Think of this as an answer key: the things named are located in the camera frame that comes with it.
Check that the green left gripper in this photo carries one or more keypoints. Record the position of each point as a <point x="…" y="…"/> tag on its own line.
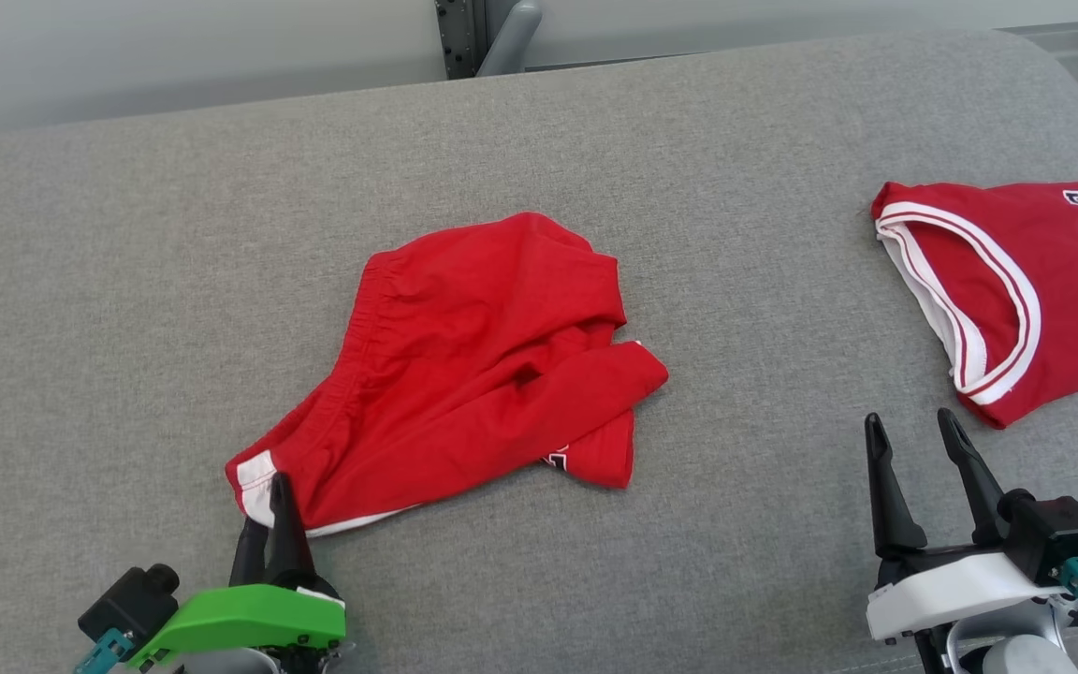
<point x="249" y="618"/>

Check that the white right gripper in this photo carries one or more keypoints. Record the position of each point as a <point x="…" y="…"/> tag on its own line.
<point x="951" y="590"/>

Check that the red basketball jersey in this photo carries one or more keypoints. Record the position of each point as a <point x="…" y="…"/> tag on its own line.
<point x="1044" y="281"/>

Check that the red shorts with white stripes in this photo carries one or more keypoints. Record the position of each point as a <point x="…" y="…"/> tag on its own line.
<point x="464" y="356"/>

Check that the grey fabric sofa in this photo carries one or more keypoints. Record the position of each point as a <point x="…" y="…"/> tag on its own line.
<point x="127" y="328"/>

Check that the grey round tube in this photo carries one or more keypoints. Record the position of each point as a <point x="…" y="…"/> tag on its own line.
<point x="509" y="37"/>

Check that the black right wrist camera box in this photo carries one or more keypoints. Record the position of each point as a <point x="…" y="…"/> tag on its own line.
<point x="1058" y="538"/>

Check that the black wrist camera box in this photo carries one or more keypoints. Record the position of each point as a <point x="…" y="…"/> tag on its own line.
<point x="127" y="604"/>
<point x="1058" y="538"/>

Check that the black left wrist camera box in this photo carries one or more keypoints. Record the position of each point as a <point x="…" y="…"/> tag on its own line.
<point x="127" y="604"/>

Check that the teal left camera connector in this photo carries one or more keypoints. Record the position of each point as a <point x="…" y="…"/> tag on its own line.
<point x="104" y="651"/>

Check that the black perforated metal post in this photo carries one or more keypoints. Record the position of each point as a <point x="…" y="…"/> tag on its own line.
<point x="459" y="37"/>

